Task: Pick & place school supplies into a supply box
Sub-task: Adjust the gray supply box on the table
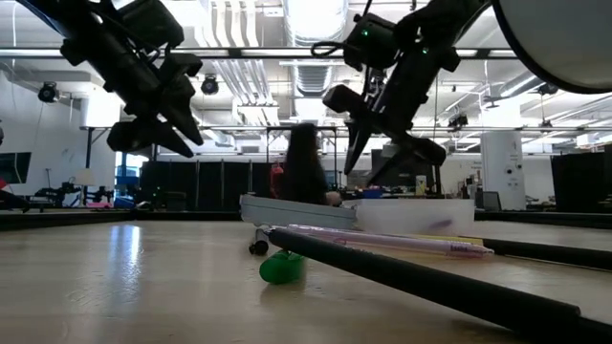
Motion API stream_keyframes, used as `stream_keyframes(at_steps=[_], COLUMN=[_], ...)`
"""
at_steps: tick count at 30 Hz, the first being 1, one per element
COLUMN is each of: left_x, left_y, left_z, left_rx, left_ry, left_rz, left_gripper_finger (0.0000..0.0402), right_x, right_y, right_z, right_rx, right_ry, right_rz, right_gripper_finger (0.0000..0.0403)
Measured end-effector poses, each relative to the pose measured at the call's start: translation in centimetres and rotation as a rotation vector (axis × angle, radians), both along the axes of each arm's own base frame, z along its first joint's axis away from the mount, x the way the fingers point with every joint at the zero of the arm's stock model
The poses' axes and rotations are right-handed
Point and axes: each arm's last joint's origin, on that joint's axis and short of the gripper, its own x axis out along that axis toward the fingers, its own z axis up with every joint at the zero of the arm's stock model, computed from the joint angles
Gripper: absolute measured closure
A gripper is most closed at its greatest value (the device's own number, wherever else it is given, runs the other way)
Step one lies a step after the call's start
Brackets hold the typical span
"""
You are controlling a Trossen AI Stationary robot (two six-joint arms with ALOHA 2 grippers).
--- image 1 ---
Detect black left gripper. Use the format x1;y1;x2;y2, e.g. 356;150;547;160
60;27;206;159

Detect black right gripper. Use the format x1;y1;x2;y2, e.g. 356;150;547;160
321;44;461;186

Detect black pen with clip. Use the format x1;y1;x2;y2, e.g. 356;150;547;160
266;227;612;343

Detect green highlighter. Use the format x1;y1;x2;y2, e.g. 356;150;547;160
258;248;307;286

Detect translucent plastic supply box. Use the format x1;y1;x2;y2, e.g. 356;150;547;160
342;197;476;237

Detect translucent box lid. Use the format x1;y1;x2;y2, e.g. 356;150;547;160
239;192;360;231

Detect black ceiling spotlight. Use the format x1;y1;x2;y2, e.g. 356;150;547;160
37;81;60;104
200;75;221;97

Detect black partition screens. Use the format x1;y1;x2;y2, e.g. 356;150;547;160
138;160;284;212

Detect person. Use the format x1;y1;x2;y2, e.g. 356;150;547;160
278;122;343;208

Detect white table lamp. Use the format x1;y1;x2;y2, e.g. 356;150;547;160
73;167;98;207

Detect light purple pen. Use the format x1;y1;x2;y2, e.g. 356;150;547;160
285;224;495;260

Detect white cylindrical column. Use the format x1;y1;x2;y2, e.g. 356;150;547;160
479;130;528;212

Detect red bag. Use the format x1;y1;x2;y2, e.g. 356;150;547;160
268;161;285;200

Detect black marker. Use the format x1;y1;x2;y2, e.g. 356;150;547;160
248;227;272;256

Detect black partition screen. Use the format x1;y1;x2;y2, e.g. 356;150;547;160
550;151;612;214

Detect white round disc black rim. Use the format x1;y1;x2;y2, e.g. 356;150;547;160
491;0;612;96

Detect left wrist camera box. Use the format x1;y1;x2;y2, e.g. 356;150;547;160
117;0;186;50

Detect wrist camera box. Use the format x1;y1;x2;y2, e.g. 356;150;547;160
342;12;401;72
117;0;186;50

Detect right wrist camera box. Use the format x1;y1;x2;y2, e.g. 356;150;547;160
342;12;401;72

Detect black camera cable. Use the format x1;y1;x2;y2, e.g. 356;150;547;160
310;40;351;59

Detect silver ventilation duct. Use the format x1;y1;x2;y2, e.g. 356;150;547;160
283;0;351;97

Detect black table edge rail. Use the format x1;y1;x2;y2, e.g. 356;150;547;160
0;208;612;232

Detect dark wall monitor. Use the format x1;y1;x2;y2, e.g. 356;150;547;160
0;151;33;185

